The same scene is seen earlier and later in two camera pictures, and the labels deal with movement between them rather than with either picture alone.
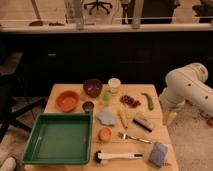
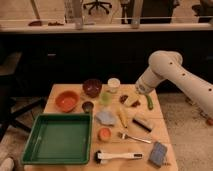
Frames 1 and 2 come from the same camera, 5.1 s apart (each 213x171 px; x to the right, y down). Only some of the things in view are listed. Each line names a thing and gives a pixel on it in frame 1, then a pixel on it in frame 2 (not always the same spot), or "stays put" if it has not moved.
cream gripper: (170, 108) to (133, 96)
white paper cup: (114, 85) stays put
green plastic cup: (106, 98) stays put
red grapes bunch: (127, 99) stays put
